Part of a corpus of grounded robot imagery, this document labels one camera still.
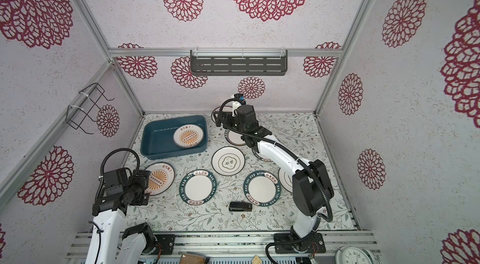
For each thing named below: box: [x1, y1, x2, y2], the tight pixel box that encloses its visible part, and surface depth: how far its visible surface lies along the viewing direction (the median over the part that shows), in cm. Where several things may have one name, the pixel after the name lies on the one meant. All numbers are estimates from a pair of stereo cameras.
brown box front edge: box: [180, 253, 205, 264], surface depth 69 cm
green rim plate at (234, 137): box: [224, 128, 246, 146], surface depth 108 cm
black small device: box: [228, 201, 253, 213], surface depth 83 cm
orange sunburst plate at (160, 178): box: [144, 161, 176, 196], surface depth 94 cm
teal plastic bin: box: [140, 115, 209, 161], surface depth 108 cm
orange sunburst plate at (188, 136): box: [172, 123, 204, 149], surface depth 111 cm
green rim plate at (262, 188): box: [243, 170, 282, 208], surface depth 89 cm
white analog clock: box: [335, 246, 375, 264], surface depth 69 cm
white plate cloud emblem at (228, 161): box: [211, 146, 246, 177], surface depth 100 cm
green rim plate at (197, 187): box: [178, 168, 218, 206], surface depth 91 cm
